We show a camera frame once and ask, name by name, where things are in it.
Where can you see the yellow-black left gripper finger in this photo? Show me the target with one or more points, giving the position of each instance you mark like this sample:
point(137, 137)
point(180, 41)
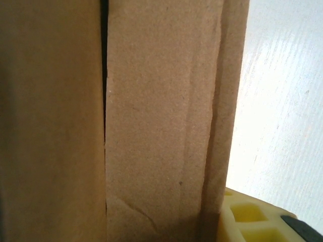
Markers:
point(255, 224)

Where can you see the brown cardboard box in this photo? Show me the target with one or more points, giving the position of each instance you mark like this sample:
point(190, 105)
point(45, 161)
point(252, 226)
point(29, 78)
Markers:
point(126, 121)

